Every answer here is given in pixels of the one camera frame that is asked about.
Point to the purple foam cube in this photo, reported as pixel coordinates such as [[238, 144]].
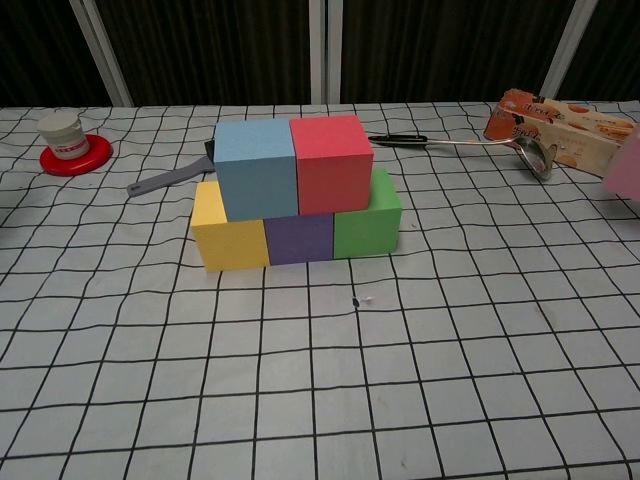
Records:
[[300, 237]]

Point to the green foam cube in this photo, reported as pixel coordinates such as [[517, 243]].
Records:
[[367, 230]]

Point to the red foam cube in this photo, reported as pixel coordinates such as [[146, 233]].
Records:
[[332, 170]]

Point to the light blue foam cube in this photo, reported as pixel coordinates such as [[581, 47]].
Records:
[[260, 175]]

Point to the yellow foam cube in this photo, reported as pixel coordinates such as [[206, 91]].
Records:
[[230, 245]]

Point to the pink foam cube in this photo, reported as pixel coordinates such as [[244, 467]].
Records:
[[625, 170]]

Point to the white black-grid tablecloth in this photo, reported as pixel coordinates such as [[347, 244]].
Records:
[[320, 390]]

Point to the grey brush black bristles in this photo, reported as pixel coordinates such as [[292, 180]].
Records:
[[160, 182]]

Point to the red round disc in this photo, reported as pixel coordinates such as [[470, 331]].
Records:
[[95, 161]]

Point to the orange biscuit box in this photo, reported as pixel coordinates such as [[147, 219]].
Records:
[[565, 127]]

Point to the white plastic jar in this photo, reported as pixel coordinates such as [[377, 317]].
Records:
[[62, 132]]

